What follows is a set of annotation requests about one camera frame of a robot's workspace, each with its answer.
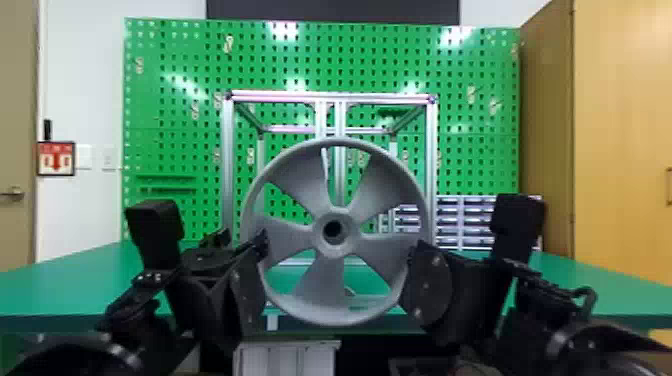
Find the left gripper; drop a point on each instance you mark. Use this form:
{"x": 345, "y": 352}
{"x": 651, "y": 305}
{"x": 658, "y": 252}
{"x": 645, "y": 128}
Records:
{"x": 207, "y": 283}

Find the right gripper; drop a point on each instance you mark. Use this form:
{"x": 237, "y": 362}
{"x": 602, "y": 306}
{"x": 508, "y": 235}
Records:
{"x": 475, "y": 299}

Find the grey wheel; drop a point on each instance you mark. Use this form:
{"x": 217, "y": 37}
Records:
{"x": 296, "y": 176}

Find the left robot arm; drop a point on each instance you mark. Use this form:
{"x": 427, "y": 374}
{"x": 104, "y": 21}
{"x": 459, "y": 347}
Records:
{"x": 131, "y": 315}

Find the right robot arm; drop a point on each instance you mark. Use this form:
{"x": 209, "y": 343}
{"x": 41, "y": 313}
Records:
{"x": 546, "y": 320}

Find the white drawer cabinet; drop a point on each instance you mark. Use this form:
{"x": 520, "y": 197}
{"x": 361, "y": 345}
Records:
{"x": 464, "y": 220}

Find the yellow wooden cupboard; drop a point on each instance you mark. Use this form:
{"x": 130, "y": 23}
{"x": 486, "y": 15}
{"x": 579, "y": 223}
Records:
{"x": 619, "y": 131}

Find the beige door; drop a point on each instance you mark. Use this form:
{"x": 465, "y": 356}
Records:
{"x": 16, "y": 105}

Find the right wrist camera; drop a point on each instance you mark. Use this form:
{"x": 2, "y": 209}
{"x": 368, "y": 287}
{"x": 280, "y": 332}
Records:
{"x": 517, "y": 220}

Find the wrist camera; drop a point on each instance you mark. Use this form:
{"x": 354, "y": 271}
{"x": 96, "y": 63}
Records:
{"x": 155, "y": 226}
{"x": 517, "y": 220}

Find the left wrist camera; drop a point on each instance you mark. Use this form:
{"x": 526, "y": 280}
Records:
{"x": 155, "y": 226}

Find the white wall switch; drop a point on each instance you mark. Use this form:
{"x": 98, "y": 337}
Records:
{"x": 84, "y": 157}
{"x": 110, "y": 157}

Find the silver frame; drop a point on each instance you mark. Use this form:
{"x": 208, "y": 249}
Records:
{"x": 336, "y": 98}

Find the red wall sign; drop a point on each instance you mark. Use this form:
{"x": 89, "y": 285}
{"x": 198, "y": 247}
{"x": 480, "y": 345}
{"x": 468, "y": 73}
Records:
{"x": 55, "y": 158}

